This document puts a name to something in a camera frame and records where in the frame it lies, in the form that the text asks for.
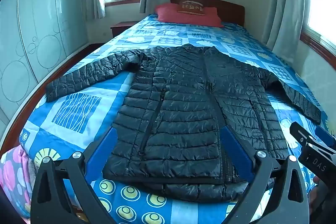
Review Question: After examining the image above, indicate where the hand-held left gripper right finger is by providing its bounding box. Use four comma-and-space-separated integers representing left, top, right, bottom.
220, 126, 308, 224

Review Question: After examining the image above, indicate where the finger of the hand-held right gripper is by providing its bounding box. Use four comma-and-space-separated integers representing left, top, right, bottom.
289, 121, 336, 155
315, 126, 336, 147

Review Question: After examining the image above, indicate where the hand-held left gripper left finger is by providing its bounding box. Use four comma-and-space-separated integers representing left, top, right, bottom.
31, 127, 121, 224

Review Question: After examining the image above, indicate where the black puffer jacket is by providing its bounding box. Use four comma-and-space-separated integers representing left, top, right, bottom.
46, 43, 322, 201

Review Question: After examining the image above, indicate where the person's right hand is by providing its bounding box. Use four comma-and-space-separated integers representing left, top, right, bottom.
308, 176, 320, 214

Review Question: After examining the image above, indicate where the blue patterned bed sheet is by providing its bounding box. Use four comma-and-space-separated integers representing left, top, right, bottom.
0, 13, 336, 224

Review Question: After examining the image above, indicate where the pink floral cloth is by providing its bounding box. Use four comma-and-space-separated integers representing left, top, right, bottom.
0, 147, 36, 219

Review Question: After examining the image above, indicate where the wooden nightstand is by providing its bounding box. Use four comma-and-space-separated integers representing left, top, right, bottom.
110, 21, 138, 38

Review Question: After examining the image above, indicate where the wooden headboard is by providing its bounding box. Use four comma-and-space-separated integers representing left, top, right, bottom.
170, 0, 245, 28

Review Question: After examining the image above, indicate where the frosted glass door wardrobe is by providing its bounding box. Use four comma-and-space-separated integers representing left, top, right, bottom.
0, 0, 88, 122

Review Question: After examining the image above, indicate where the brown embroidered cushion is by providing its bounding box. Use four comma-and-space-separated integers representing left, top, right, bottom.
176, 0, 205, 16

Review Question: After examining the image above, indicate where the red pillow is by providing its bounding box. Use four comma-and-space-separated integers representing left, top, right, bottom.
154, 3, 225, 28

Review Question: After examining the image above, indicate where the wooden bed frame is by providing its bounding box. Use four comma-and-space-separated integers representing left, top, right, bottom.
0, 43, 105, 153

